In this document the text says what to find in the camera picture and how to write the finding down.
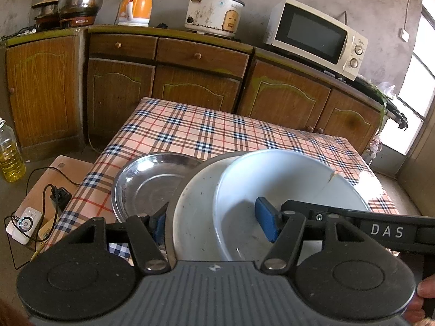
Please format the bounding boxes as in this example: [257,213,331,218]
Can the pink plastic bags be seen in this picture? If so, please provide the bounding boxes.
[369,139,383,164]

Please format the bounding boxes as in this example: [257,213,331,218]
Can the steel bowl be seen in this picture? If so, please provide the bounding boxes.
[172,152,252,262]

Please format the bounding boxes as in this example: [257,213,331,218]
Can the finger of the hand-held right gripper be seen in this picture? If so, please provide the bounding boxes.
[280,200,362,226]

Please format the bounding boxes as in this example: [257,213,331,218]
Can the green onion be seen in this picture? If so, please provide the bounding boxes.
[370,85,390,133]

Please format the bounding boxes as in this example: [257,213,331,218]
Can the wide wooden drawer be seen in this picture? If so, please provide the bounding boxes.
[156,37,250,79]

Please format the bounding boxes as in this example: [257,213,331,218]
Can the orange electric kettle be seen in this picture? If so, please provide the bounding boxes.
[116,0,153,27]

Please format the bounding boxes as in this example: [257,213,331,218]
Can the white plastic bag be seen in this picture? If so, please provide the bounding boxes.
[375,81,396,97]

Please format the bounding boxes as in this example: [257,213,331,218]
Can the small wooden drawer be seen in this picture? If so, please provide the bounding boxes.
[89,34,159,61]

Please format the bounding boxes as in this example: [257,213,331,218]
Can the induction cooker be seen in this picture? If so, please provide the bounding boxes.
[59,14,99,29]

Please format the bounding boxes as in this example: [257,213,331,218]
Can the small steel pot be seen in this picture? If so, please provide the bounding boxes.
[32,0,60,29]

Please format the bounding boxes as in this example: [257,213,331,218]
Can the glass window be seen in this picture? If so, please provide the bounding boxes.
[382,0,435,155]

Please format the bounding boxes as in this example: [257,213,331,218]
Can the wooden single-door cabinet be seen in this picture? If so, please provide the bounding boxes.
[5,29,85,162]

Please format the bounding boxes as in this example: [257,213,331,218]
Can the white charger device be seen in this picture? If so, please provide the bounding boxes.
[6,207,44,245]

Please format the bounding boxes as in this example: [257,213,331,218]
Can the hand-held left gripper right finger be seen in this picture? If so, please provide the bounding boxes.
[255,196,385,275]

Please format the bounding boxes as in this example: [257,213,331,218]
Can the black power adapter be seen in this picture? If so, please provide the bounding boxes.
[48,184,73,208]

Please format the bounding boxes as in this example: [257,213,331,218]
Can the wooden cabinet with drawers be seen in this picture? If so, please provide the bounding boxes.
[83,25,254,153]

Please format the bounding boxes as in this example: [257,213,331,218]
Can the cardboard box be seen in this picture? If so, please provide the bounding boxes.
[6,155,94,253]

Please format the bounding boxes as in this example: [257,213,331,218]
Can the plaid tablecloth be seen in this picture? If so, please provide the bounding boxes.
[44,97,391,262]

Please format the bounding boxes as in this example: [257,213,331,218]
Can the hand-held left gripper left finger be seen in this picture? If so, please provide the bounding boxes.
[70,202,172,276]

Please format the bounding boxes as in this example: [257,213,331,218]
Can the white microwave oven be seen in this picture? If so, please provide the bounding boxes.
[263,0,369,81]

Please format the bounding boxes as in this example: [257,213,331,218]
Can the white rice cooker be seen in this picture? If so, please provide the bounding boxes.
[184,0,246,39]

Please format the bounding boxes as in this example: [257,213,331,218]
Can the black flat tray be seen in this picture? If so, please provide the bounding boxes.
[353,76,408,130]

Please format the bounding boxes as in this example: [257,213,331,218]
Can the steel pot with lid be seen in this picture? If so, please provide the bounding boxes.
[56,0,112,19]

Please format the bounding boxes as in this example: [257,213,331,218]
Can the wooden double-door cabinet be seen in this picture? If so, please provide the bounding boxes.
[236,48,388,153]

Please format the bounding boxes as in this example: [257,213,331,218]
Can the person's right hand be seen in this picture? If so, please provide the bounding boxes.
[406,277,435,326]

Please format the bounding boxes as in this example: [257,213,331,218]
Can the white bowl green print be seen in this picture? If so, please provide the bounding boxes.
[213,149,372,262]

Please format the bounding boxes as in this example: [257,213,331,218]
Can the white power adapter with cables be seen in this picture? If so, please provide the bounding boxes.
[4,166,82,269]

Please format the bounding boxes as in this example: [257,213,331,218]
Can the large steel plate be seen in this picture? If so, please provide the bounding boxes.
[111,153,206,226]

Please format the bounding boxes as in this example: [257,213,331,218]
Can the yellow cooking oil bottle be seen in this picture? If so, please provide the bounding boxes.
[0,119,27,183]

